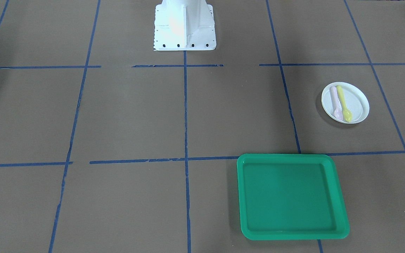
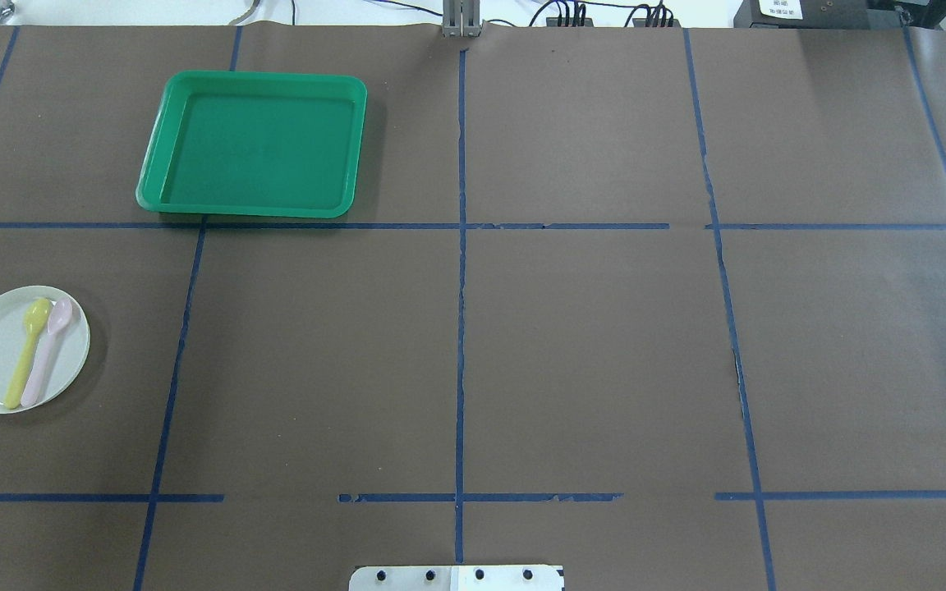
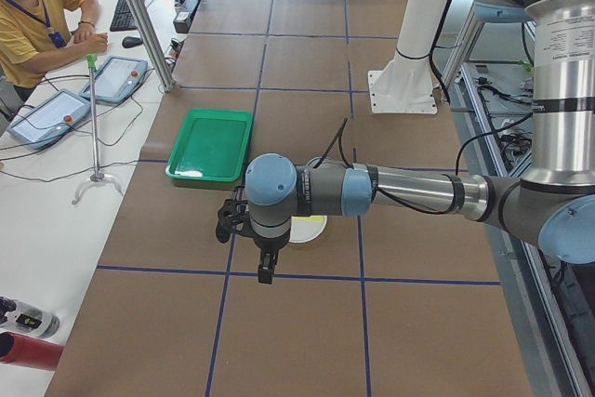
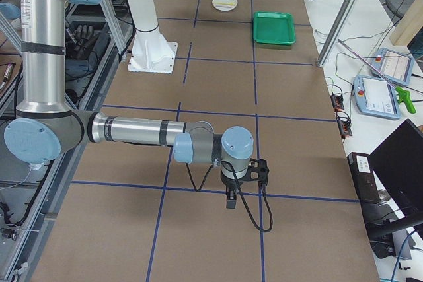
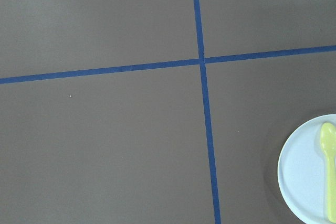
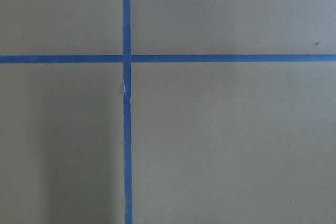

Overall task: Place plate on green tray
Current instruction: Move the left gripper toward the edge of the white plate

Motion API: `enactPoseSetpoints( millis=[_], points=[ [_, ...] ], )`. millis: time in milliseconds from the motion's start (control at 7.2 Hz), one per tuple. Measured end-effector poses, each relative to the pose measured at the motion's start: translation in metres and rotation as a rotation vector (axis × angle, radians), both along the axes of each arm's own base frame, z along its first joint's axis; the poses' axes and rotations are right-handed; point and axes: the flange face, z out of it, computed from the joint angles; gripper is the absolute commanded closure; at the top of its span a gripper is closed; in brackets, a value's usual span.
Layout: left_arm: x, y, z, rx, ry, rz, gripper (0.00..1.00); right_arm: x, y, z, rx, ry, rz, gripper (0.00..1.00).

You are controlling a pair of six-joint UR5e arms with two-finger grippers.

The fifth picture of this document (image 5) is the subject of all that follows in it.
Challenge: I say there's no white round plate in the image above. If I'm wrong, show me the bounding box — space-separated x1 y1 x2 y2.
277 114 335 223

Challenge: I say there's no yellow plastic spoon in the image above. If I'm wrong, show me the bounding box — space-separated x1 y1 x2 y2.
320 122 335 223

